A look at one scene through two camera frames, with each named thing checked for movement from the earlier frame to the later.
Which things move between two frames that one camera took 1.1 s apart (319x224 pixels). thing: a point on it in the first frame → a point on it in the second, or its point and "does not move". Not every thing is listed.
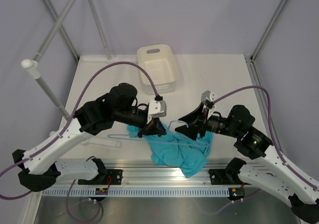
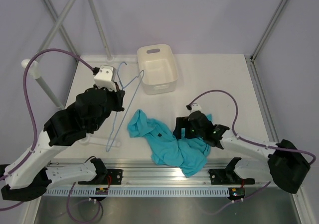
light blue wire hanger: (154, 141) → (108, 147)
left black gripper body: (135, 117) → (113, 101)
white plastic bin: (158, 61) does not move
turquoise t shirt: (170, 148) does not move
